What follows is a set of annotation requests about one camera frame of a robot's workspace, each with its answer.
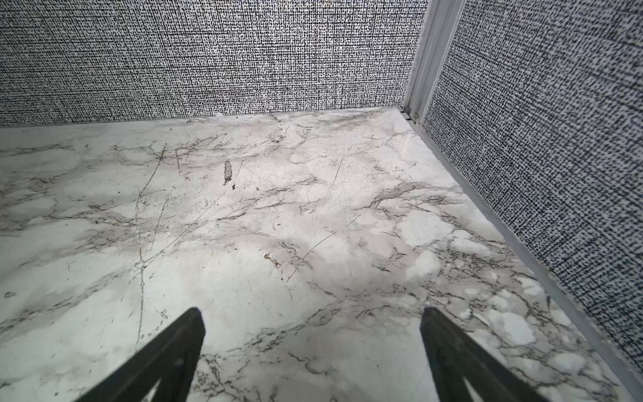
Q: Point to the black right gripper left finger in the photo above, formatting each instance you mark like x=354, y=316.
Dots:
x=166, y=365

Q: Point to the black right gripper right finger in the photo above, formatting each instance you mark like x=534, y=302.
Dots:
x=458, y=363

